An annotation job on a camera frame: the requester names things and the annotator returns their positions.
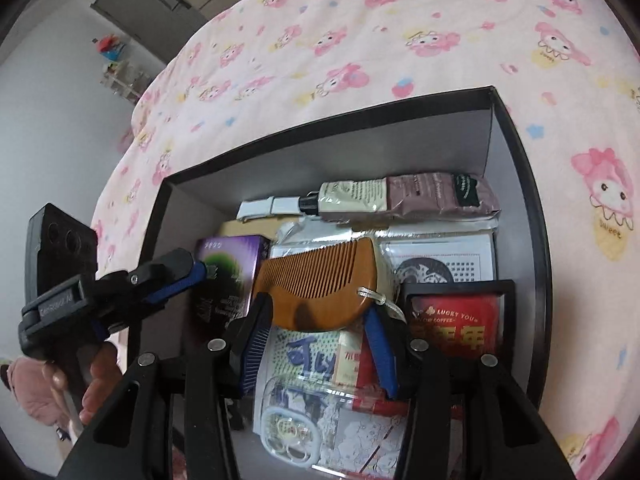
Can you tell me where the dark grey wardrobe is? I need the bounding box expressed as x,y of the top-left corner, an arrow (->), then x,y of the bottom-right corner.
91,0 -> 212,65

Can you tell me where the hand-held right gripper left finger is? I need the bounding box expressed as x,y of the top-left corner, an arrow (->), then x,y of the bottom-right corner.
52,292 -> 275,480

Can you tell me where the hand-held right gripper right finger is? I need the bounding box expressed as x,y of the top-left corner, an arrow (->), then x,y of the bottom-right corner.
364,305 -> 576,480

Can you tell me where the pink fluffy slipper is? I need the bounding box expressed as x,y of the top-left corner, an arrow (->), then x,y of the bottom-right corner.
0,357 -> 68,428

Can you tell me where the red yellow small packet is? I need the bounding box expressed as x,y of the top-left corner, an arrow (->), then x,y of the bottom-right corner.
334,329 -> 383,392

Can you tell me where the clear plastic sewing kit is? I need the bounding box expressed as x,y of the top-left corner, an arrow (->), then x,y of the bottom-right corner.
259,374 -> 343,467

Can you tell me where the red packet in black frame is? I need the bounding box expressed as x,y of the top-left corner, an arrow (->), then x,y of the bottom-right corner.
401,280 -> 517,363

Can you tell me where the white printed card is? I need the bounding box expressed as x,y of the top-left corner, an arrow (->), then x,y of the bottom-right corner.
380,232 -> 497,288

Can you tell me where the rainbow ring printed carton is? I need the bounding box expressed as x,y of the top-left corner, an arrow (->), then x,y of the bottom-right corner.
192,235 -> 269,334

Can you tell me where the blue printed paper sheet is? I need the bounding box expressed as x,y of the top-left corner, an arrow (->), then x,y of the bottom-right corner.
251,329 -> 352,438

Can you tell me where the pink cartoon printed blanket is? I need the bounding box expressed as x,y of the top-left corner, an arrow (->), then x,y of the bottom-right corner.
92,0 -> 640,480

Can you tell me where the person's left hand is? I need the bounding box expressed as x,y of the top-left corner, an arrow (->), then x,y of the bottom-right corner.
42,344 -> 124,426

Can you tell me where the wooden comb with tassel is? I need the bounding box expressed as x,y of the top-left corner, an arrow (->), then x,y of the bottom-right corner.
250,237 -> 402,334

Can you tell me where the hand cream tube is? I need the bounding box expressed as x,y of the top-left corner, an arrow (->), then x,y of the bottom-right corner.
299,172 -> 501,222

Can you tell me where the black storage box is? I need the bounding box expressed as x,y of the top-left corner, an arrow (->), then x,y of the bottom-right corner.
127,86 -> 553,480

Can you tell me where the silver foil bag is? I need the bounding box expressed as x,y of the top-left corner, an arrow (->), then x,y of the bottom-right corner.
274,219 -> 397,263

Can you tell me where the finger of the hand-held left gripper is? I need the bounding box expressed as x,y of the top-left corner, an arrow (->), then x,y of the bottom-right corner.
100,247 -> 219,334

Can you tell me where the small shelf with toys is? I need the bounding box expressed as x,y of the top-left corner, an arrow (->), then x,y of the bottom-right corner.
92,34 -> 152,104

